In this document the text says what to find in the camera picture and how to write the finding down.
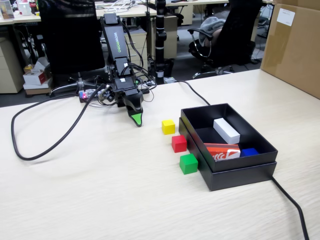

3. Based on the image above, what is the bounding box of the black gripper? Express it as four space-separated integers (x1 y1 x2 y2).
111 76 144 129

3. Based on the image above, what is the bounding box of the yellow wooden cube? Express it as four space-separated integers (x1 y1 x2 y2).
161 119 176 136

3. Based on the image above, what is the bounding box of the red wooden cube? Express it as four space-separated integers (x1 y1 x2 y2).
171 135 188 153

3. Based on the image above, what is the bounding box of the green wooden cube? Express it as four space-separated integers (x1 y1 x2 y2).
179 153 199 175

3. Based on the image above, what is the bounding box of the orange card box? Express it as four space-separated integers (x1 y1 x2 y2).
203 142 242 163

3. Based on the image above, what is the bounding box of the white cardboard box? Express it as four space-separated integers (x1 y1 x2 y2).
22 57 52 86

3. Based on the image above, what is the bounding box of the black box tray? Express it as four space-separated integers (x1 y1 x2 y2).
180 102 279 173

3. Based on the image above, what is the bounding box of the large brown cardboard box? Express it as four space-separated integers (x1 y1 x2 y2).
259 0 320 100

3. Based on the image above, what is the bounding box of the circuit board with green terminal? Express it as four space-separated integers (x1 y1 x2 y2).
134 77 158 92

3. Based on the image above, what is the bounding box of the controller board with red light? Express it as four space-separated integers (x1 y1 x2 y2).
78 87 106 104

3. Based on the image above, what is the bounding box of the black vertical pole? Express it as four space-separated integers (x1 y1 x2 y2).
154 0 174 85

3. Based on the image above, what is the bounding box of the beige cabinet with dark edge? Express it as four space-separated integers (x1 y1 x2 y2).
149 15 179 60

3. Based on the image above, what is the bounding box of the white rectangular block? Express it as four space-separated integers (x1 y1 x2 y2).
213 117 241 145

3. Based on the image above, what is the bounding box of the black mesh office chair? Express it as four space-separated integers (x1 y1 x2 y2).
37 0 108 97

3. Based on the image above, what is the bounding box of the beige office desk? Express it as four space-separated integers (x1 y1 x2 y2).
0 3 151 26

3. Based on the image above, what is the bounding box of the grey cloth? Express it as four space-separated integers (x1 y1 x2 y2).
199 16 227 47

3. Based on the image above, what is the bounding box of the blue wooden cube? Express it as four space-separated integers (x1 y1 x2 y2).
239 147 260 158

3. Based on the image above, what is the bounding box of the black chrome-armed office chair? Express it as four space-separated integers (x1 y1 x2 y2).
187 0 263 80

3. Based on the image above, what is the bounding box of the beige side cabinet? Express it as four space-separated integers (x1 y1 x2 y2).
0 37 25 95

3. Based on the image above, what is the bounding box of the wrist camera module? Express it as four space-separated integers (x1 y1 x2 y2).
98 84 115 103

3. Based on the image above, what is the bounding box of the thick black camera cable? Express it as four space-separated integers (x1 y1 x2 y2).
10 83 106 161

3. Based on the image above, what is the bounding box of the photo frame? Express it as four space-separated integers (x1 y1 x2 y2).
0 0 15 20

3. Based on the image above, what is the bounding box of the thick black table cable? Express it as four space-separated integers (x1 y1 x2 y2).
174 80 311 240

